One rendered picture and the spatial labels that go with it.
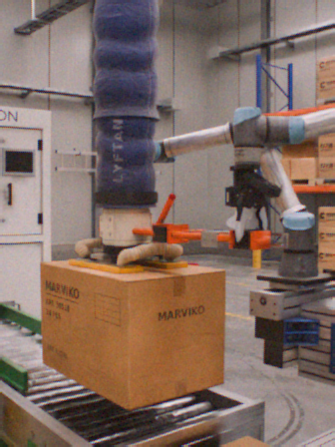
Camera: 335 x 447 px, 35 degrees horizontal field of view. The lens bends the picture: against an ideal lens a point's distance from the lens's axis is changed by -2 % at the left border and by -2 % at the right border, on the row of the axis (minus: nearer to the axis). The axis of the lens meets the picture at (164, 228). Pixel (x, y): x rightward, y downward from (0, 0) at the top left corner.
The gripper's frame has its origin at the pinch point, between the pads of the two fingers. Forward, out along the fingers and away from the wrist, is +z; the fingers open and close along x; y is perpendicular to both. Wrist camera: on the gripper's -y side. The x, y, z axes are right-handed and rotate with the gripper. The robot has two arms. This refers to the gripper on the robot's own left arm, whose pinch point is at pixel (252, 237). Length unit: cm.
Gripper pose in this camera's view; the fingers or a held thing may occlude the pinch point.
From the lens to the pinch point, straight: 150.4
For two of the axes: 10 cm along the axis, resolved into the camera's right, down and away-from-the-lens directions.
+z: 0.0, 10.0, 0.5
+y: -6.2, -0.4, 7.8
